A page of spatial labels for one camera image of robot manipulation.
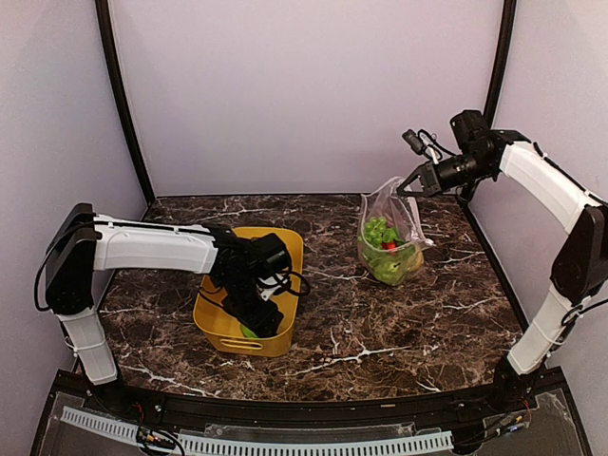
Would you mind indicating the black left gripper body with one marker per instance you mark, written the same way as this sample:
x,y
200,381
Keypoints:
x,y
246,309

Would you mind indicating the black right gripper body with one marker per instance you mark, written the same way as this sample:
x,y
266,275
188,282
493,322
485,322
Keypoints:
x,y
439,183

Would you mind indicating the green chayote front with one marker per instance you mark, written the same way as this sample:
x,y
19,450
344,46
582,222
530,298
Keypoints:
x,y
248,333

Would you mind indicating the yellow plastic basket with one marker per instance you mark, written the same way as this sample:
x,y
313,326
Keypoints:
x,y
224,331

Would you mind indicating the green grape bunch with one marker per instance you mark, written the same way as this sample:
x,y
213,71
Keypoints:
x,y
374,230

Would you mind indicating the clear zip top bag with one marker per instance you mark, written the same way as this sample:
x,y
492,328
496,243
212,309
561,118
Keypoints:
x,y
403,226

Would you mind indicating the yellow lemon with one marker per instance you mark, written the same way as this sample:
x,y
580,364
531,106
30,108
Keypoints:
x,y
416,262

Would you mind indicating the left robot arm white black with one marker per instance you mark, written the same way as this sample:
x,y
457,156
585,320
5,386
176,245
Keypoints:
x,y
249,271

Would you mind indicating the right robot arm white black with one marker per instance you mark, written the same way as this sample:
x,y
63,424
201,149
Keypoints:
x,y
580,269

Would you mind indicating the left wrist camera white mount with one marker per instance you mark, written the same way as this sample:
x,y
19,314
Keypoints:
x,y
266,293

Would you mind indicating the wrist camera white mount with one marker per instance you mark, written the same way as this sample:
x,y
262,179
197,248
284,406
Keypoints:
x,y
266,293
424,144

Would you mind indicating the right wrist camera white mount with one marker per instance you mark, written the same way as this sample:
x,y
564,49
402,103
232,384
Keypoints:
x,y
424,144

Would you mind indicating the right black frame post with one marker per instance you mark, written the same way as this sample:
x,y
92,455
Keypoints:
x,y
495,85

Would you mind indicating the black frame post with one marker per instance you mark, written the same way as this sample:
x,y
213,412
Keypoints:
x,y
115,77
495,85

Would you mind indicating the white slotted cable duct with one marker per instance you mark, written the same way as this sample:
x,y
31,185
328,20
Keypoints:
x,y
234,440

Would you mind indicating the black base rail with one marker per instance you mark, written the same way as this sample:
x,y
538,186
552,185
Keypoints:
x,y
462,408

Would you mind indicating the left black frame post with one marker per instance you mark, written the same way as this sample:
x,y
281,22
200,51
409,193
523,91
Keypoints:
x,y
115,77

